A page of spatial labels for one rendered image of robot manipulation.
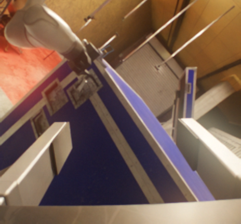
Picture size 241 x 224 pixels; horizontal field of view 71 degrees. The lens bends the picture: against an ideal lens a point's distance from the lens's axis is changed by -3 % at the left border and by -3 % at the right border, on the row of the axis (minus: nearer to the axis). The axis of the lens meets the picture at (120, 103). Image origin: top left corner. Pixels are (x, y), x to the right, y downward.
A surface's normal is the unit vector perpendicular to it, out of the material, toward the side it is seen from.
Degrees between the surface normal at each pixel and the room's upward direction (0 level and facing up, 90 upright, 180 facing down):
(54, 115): 90
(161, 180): 90
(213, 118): 90
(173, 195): 90
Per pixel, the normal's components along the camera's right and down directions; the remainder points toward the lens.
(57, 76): -0.40, -0.28
